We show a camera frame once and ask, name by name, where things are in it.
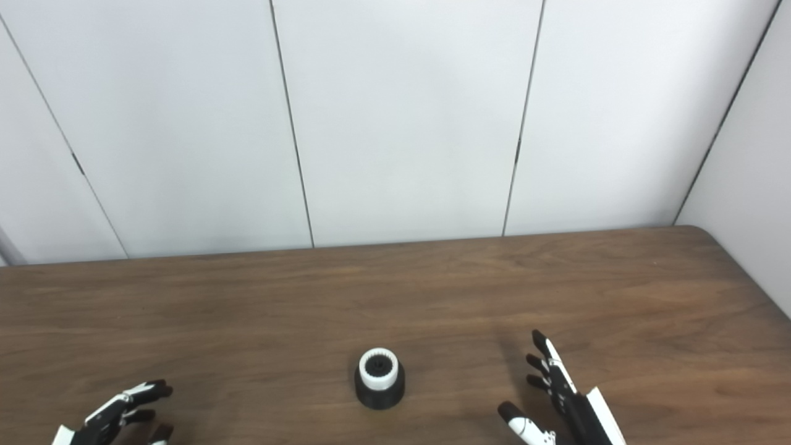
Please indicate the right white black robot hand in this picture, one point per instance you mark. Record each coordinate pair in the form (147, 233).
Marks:
(568, 402)

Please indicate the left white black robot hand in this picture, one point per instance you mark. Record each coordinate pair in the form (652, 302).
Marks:
(105, 420)

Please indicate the grey wall corner post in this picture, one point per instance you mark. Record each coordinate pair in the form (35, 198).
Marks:
(11, 250)

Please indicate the round black plastic part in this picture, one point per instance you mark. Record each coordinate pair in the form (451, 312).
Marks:
(380, 398)

